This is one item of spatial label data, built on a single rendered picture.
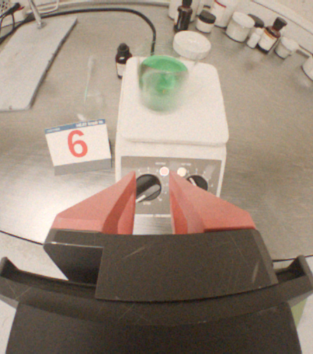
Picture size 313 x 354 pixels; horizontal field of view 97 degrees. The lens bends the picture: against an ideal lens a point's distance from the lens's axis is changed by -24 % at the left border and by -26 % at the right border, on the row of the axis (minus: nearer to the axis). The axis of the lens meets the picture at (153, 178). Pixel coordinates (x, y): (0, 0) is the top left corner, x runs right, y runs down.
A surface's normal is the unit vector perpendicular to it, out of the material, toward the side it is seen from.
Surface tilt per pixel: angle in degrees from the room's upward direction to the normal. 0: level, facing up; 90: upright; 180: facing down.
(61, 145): 40
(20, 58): 0
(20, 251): 0
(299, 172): 0
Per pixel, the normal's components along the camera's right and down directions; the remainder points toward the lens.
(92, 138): 0.15, 0.48
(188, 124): 0.07, -0.18
